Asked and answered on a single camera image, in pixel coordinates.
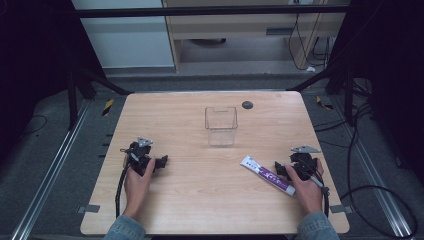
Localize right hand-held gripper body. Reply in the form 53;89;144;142
289;144;324;183

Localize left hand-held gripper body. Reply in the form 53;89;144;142
120;135;159;177

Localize white and purple toothpaste tube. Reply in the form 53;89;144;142
239;154;297;197

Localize clear plastic container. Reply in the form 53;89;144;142
204;106;239;147

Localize person's right hand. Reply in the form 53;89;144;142
285;158;326;217

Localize person's left hand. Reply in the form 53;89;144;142
123;158;157;222

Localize yellow and black tape strip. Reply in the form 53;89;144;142
101;98;115;117
315;95;335;111

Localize white cabinet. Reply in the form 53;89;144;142
71;0;176;70

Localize black curtain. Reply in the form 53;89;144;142
328;0;424;188
0;0;108;161

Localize light wooden desk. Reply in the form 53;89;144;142
161;0;352;73

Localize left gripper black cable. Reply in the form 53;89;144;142
114;162;130;218

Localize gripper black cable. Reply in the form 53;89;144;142
309;173;332;218
114;162;130;218

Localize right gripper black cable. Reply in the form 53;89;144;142
309;173;332;218

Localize black floor cable bundle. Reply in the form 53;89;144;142
313;78;374;188

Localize grey metal table bracket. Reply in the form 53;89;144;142
329;204;354;215
76;203;101;215

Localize aluminium floor rail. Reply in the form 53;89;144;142
332;95;415;238
10;99;92;240

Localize black metal frame stand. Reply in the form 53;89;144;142
65;64;135;132
286;61;356;128

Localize thin black floor cable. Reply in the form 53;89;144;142
19;114;49;137

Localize black hanging desk cables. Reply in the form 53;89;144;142
287;12;332;72

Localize black floor cable loop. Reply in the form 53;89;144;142
339;184;420;240

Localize black horizontal frame bar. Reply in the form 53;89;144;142
74;4;350;19

